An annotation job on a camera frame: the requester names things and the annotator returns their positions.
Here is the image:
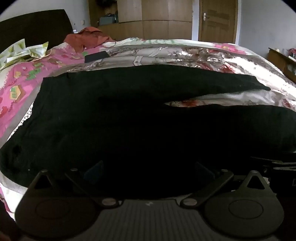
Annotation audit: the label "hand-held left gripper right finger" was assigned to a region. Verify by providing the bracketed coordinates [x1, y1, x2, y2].
[180, 161, 270, 208]

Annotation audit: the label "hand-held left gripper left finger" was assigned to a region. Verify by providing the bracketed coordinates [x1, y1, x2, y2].
[27, 161, 122, 208]

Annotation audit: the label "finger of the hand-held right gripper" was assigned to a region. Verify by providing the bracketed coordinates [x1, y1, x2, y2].
[251, 156, 296, 168]

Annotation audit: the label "black pants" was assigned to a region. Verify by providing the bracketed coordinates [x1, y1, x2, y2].
[0, 64, 296, 200]

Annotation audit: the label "wooden side table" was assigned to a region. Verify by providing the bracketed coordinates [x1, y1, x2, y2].
[268, 47, 296, 85]

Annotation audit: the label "black phone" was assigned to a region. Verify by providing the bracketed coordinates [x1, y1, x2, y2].
[84, 51, 110, 63]

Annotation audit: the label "floral satin bedspread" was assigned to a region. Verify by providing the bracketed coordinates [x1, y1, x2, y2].
[0, 37, 296, 209]

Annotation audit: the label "pink printed quilt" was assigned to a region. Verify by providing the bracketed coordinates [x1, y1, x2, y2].
[0, 42, 247, 215]

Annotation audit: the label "red cloth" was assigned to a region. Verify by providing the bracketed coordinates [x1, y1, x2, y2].
[63, 27, 117, 52]

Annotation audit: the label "green and white pillow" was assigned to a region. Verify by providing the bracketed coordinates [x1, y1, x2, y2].
[0, 39, 49, 70]

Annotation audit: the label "wooden door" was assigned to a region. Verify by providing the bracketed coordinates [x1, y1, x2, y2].
[198, 0, 238, 44]

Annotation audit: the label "teal bag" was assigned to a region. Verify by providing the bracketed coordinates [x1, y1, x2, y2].
[99, 13, 116, 25]

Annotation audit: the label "dark wooden headboard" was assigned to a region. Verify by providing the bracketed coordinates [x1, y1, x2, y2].
[0, 9, 74, 55]

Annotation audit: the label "wooden wardrobe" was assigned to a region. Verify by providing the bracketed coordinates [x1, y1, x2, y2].
[88, 0, 193, 40]

